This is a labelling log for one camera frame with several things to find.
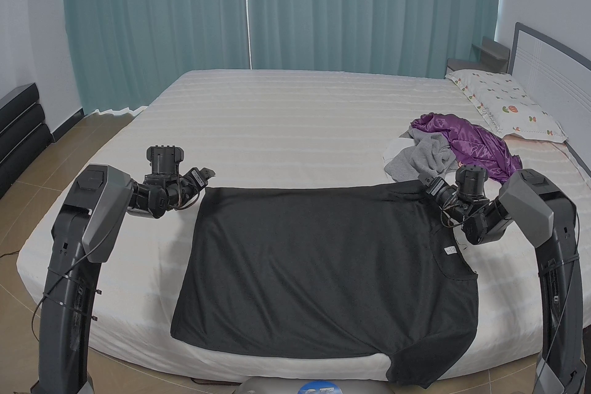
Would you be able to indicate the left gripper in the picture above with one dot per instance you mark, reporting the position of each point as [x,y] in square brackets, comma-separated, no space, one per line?
[194,184]

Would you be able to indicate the purple satin garment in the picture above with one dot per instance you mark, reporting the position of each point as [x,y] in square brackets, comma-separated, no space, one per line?
[480,145]

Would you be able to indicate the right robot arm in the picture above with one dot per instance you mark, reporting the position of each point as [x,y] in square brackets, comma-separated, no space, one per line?
[526,203]

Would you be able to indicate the bed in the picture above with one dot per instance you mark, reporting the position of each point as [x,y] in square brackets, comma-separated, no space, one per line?
[286,124]

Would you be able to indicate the grey bedside table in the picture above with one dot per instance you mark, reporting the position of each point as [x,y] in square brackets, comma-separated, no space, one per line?
[489,53]

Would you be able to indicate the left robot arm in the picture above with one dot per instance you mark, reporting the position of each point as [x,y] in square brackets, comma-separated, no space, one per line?
[97,207]

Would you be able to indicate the black chest of drawers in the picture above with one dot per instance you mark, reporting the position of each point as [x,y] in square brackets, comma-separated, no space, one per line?
[21,129]

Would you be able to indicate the white garment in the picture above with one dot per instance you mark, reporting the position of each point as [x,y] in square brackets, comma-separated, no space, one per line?
[395,149]

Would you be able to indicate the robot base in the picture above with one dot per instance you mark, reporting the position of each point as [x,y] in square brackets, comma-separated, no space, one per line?
[309,386]

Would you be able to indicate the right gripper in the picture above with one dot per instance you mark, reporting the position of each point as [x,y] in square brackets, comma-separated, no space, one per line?
[438,191]

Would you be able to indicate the white printed pillow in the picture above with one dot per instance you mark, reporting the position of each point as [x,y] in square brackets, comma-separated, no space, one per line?
[508,103]

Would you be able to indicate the grey garment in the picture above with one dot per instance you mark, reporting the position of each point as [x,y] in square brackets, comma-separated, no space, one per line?
[420,159]

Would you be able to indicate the black T-shirt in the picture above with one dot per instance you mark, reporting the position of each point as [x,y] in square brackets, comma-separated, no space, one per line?
[323,272]

